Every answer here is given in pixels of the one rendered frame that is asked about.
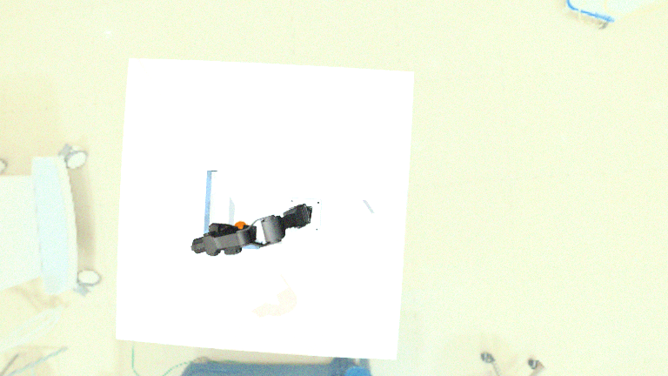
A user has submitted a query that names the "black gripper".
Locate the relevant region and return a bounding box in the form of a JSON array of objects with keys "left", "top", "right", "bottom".
[{"left": 209, "top": 223, "right": 257, "bottom": 241}]

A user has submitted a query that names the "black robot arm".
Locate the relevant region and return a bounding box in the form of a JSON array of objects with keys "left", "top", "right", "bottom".
[{"left": 190, "top": 203, "right": 312, "bottom": 257}]

